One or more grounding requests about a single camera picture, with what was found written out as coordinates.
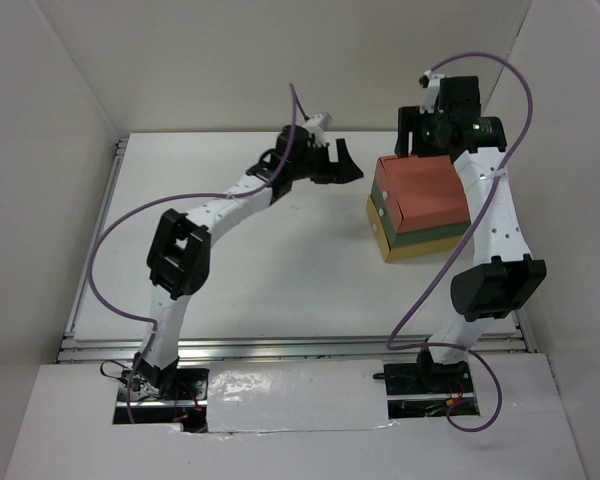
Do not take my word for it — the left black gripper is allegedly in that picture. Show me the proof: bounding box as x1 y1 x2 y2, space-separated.
288 137 361 184

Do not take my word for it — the red top drawer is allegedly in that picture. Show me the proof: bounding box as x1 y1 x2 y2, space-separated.
373 155 470 233

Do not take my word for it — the yellow bottom drawer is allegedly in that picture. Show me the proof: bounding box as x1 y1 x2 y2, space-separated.
366 196 462 263

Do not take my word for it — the green drawer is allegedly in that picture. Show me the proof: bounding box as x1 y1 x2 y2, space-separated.
370 181 470 248

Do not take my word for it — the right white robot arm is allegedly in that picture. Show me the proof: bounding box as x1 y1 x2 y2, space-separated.
395 73 547 393

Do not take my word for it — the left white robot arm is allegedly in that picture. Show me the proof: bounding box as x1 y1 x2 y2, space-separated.
134 124 363 399

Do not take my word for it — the white foam board cover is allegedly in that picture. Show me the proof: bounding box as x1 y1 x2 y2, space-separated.
206 360 390 433

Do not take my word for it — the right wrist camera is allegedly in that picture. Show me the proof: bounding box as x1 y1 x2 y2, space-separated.
419 70 446 114

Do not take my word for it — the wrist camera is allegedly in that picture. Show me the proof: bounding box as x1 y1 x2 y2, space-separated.
302 112 332 148
419 70 446 114

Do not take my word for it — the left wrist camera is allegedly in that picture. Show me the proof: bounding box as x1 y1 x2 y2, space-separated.
302 112 332 148

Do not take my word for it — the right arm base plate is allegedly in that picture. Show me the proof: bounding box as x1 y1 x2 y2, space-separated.
372 363 473 396

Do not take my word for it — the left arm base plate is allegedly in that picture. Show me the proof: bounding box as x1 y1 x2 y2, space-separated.
116 368 210 408

